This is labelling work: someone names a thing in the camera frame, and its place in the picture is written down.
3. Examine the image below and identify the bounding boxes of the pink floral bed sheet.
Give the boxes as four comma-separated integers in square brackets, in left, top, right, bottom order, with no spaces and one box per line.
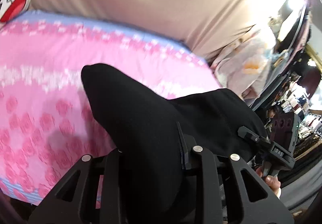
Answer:
[1,10,219,205]

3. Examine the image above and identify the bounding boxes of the person's right hand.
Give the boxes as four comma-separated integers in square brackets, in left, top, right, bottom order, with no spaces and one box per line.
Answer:
[256,167,282,198]

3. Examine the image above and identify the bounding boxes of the grey floral blanket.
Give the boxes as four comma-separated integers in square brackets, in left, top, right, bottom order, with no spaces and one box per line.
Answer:
[211,26,276,100]

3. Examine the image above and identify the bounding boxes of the black pants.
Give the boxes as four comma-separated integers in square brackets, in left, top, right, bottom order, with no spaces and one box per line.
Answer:
[81,64,266,223]

